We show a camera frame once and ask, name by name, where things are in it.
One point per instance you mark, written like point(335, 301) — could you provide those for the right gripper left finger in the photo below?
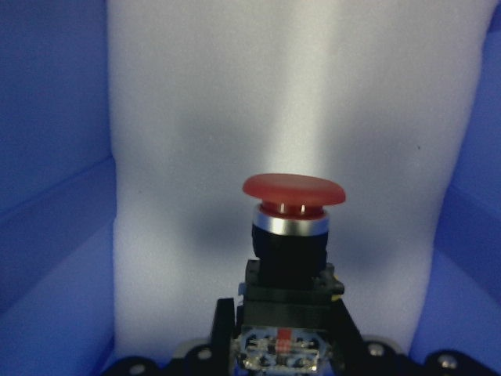
point(222, 336)

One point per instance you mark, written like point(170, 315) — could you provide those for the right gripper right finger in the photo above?
point(347, 349)

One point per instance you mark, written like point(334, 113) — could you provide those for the red push button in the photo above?
point(289, 285)

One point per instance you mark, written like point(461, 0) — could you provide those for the blue bin on right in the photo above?
point(59, 204)

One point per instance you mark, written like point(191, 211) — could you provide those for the white foam in right bin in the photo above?
point(373, 95)

